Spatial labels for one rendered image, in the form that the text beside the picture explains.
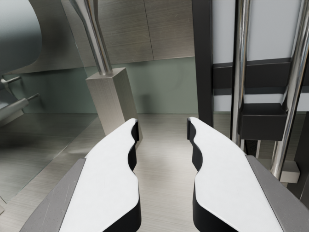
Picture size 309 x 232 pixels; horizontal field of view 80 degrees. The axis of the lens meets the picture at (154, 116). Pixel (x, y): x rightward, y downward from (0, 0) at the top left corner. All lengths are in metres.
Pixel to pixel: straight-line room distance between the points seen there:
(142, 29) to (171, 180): 0.52
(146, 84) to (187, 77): 0.17
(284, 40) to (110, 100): 0.43
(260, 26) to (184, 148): 0.45
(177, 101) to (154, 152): 0.26
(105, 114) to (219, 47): 0.42
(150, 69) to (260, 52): 0.55
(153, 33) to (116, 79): 0.27
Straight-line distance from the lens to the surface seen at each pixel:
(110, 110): 0.57
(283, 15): 0.27
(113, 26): 0.78
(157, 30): 0.72
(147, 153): 0.63
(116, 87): 0.53
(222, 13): 0.26
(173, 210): 0.48
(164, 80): 0.76
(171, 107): 0.81
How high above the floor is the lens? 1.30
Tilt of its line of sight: 29 degrees down
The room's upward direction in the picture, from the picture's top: 11 degrees counter-clockwise
